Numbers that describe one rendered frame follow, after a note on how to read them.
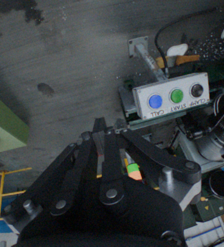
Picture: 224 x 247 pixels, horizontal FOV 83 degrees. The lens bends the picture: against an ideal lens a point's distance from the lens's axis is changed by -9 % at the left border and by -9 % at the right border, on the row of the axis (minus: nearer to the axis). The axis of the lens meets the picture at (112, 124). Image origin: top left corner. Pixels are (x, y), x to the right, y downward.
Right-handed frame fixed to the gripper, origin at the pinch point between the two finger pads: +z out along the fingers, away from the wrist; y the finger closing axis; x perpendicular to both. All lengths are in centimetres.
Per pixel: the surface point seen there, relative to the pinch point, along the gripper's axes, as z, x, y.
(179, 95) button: 9.7, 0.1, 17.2
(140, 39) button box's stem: 30.0, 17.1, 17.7
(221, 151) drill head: 34, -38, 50
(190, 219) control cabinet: 166, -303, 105
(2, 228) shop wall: 315, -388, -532
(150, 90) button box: 10.4, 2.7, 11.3
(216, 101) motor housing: 37, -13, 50
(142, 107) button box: 10.4, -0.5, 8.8
